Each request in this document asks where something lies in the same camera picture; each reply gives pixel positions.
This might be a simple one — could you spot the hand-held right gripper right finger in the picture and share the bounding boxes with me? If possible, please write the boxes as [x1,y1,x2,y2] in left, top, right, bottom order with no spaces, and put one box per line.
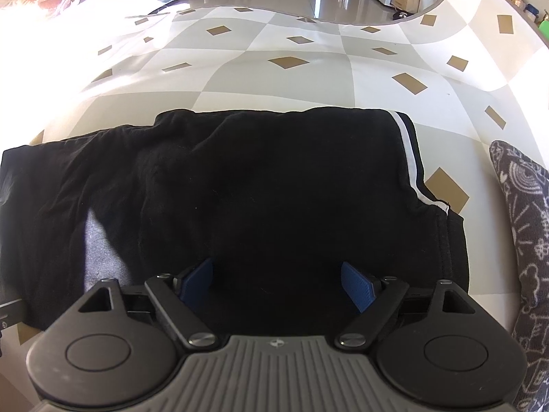
[335,260,476,349]

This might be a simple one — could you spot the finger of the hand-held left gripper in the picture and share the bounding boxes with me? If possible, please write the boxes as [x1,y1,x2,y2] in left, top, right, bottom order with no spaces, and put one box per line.
[0,298,23,324]

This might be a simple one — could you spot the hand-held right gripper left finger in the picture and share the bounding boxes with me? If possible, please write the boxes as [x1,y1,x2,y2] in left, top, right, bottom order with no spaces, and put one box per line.
[76,257,220,349]

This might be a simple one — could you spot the black t-shirt with white stripes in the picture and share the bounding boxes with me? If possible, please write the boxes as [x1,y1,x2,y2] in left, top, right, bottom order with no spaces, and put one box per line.
[0,106,469,331]

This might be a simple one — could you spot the grey doodle-print cloth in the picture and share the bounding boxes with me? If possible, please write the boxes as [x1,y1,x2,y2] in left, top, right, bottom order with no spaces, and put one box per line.
[489,139,549,412]

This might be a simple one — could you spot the grey white checkered tablecloth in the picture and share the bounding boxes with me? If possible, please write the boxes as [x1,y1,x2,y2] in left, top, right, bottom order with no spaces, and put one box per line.
[0,0,549,353]

